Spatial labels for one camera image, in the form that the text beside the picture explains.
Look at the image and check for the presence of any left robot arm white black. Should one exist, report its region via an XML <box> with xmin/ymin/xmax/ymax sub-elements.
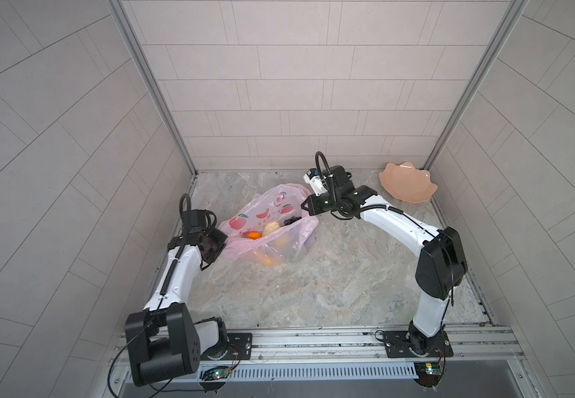
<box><xmin>125</xmin><ymin>194</ymin><xmax>229</xmax><ymax>386</ymax></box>

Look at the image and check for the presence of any pink plastic bag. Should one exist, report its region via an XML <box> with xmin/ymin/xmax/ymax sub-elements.
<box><xmin>219</xmin><ymin>183</ymin><xmax>319</xmax><ymax>265</ymax></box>

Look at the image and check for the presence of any aluminium rail frame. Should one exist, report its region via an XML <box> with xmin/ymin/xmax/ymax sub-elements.
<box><xmin>107</xmin><ymin>325</ymin><xmax>525</xmax><ymax>369</ymax></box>

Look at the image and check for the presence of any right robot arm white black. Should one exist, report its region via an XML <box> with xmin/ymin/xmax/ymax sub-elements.
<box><xmin>302</xmin><ymin>151</ymin><xmax>468</xmax><ymax>358</ymax></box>

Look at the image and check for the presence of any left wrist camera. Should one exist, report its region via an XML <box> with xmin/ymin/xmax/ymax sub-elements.
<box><xmin>180</xmin><ymin>209</ymin><xmax>217</xmax><ymax>235</ymax></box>

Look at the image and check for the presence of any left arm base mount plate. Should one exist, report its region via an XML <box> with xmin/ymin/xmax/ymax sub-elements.
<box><xmin>201</xmin><ymin>333</ymin><xmax>252</xmax><ymax>362</ymax></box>

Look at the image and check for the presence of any white vent grille strip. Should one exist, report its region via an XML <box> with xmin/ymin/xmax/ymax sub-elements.
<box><xmin>185</xmin><ymin>362</ymin><xmax>419</xmax><ymax>382</ymax></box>

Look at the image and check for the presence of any pink scalloped plate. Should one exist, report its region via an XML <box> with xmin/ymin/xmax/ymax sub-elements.
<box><xmin>380</xmin><ymin>162</ymin><xmax>438</xmax><ymax>203</ymax></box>

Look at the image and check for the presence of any beige fake potato fruit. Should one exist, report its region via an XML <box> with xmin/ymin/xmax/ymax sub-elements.
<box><xmin>262</xmin><ymin>222</ymin><xmax>281</xmax><ymax>236</ymax></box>

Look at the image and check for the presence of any circuit board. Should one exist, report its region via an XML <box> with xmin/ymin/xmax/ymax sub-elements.
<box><xmin>414</xmin><ymin>363</ymin><xmax>443</xmax><ymax>388</ymax></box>
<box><xmin>200</xmin><ymin>366</ymin><xmax>232</xmax><ymax>382</ymax></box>

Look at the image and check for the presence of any left circuit board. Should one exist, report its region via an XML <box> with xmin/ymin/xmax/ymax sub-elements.
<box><xmin>200</xmin><ymin>366</ymin><xmax>232</xmax><ymax>382</ymax></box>

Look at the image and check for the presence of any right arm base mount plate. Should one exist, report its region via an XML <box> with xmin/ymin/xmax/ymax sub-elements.
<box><xmin>375</xmin><ymin>328</ymin><xmax>453</xmax><ymax>358</ymax></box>

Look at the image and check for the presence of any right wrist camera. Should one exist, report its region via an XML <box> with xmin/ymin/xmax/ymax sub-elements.
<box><xmin>303</xmin><ymin>168</ymin><xmax>328</xmax><ymax>197</ymax></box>

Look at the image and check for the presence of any right circuit board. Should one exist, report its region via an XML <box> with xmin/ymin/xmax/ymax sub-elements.
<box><xmin>414</xmin><ymin>363</ymin><xmax>443</xmax><ymax>388</ymax></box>

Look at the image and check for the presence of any dark fake grapes bunch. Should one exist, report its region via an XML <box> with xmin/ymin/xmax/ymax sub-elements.
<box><xmin>284</xmin><ymin>217</ymin><xmax>302</xmax><ymax>226</ymax></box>

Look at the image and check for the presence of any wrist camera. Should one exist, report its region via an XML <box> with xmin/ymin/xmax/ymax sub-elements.
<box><xmin>180</xmin><ymin>209</ymin><xmax>217</xmax><ymax>235</ymax></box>
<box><xmin>303</xmin><ymin>168</ymin><xmax>328</xmax><ymax>197</ymax></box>

